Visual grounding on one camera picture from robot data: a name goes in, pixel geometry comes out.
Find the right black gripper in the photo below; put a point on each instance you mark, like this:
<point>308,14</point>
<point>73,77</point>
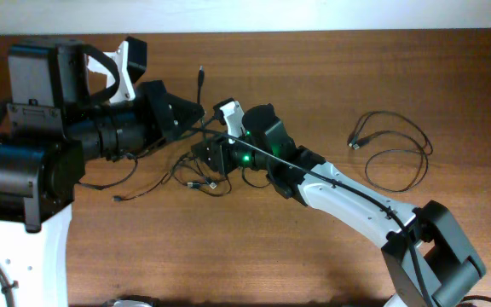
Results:
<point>220,149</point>

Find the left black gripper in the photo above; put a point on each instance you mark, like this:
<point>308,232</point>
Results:
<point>158,105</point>

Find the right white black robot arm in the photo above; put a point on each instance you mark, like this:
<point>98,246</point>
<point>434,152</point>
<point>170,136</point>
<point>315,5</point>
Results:
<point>430,260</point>

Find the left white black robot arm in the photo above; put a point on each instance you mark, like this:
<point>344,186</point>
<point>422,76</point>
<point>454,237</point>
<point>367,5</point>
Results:
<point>70,103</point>

